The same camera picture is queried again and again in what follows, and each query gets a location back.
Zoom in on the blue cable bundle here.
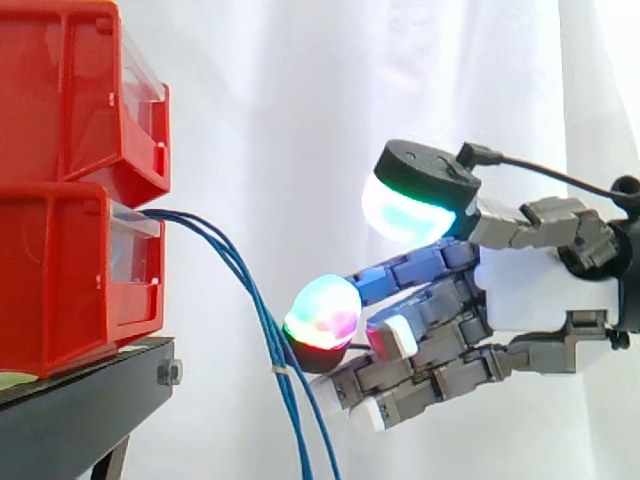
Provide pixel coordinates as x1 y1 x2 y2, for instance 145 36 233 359
141 208 343 480

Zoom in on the thin black cable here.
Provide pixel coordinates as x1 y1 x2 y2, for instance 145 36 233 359
455 141 629 202

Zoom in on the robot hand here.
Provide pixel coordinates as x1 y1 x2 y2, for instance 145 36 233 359
282 139 625 433

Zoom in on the black metal stand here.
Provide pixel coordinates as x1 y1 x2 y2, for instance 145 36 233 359
0 336 184 480

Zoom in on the red plastic bin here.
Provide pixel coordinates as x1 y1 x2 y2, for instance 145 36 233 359
0 181 167 381
0 0 171 209

